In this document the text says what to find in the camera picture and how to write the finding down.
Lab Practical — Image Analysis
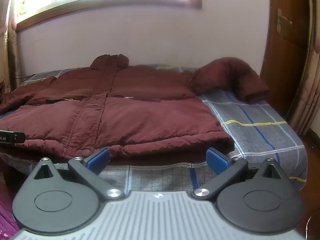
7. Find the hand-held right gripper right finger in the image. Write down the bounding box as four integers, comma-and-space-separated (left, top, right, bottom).
193, 147, 291, 201

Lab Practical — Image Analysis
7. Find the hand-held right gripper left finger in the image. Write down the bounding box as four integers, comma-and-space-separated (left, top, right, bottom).
32, 147, 126, 201

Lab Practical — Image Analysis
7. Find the maroon puffer jacket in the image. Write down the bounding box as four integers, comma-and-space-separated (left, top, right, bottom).
0, 53, 270, 159

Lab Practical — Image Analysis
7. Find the bed with plaid sheet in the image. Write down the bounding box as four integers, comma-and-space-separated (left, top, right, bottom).
0, 64, 308, 200

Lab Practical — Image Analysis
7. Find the purple cloth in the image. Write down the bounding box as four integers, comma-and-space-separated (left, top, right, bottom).
0, 182, 21, 240

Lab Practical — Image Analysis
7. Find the patterned beige curtain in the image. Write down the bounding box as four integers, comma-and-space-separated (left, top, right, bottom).
0, 0, 22, 98

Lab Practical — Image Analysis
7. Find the brown wooden door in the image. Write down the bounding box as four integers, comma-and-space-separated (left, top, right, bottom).
259, 0, 316, 122

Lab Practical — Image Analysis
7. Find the striped beige curtain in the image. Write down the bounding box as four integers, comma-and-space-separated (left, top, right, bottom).
286, 0, 320, 137

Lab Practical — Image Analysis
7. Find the yellow-green object outside window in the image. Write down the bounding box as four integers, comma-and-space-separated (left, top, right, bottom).
17, 0, 28, 16

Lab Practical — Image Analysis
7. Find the brass door handle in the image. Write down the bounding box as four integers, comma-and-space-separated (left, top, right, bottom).
276, 8, 293, 33

